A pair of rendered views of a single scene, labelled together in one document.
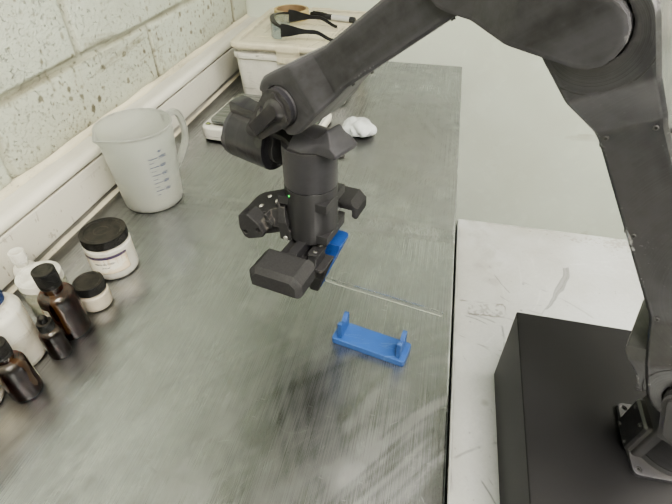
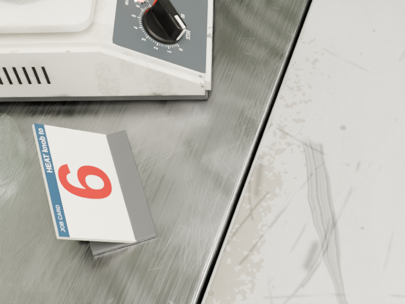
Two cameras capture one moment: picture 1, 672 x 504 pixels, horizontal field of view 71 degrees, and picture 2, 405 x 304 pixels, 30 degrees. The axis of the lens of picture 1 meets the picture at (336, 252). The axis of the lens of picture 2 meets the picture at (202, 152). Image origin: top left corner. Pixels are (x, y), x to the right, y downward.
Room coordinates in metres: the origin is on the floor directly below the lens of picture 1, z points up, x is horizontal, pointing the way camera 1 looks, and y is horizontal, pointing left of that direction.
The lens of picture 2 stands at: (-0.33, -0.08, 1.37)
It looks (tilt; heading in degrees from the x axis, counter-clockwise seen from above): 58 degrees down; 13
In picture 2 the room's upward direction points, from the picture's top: 6 degrees counter-clockwise
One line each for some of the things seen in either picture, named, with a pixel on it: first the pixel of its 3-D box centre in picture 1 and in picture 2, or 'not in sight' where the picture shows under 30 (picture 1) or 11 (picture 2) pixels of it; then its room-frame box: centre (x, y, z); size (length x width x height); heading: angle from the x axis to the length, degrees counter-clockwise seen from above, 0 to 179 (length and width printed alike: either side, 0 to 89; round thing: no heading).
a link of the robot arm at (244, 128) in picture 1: (273, 121); not in sight; (0.45, 0.06, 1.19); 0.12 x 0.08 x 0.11; 53
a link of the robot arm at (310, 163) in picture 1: (310, 151); not in sight; (0.43, 0.03, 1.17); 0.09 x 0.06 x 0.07; 53
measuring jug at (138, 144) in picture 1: (150, 159); not in sight; (0.76, 0.33, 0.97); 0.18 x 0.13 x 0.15; 147
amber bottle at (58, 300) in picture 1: (59, 301); not in sight; (0.42, 0.36, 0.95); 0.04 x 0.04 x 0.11
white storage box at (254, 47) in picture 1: (307, 53); not in sight; (1.35, 0.08, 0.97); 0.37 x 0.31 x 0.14; 168
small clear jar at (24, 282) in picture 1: (47, 291); not in sight; (0.46, 0.40, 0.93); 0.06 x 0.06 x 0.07
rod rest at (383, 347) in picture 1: (371, 336); not in sight; (0.39, -0.05, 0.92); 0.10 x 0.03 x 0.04; 66
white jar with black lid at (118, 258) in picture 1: (109, 248); not in sight; (0.55, 0.35, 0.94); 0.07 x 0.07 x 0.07
